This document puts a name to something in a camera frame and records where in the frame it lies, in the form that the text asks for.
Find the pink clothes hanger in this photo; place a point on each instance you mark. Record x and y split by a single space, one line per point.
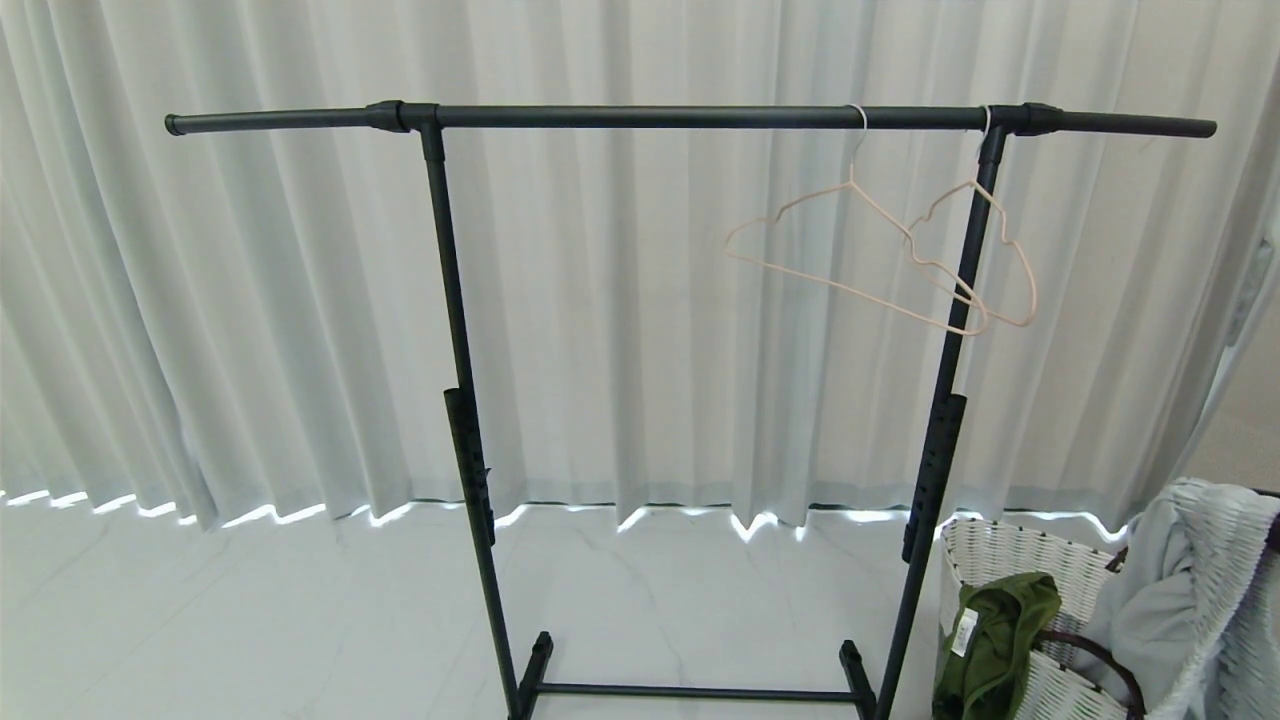
1003 225
851 186

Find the pale grey shorts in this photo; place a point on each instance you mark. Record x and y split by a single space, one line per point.
1150 580

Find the black clothes rack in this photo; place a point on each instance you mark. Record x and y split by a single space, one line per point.
700 117

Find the white laundry basket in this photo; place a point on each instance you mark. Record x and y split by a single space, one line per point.
1010 560

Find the white curtain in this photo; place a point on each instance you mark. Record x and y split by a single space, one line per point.
250 300

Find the green garment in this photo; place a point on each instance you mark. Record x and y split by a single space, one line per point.
1000 620

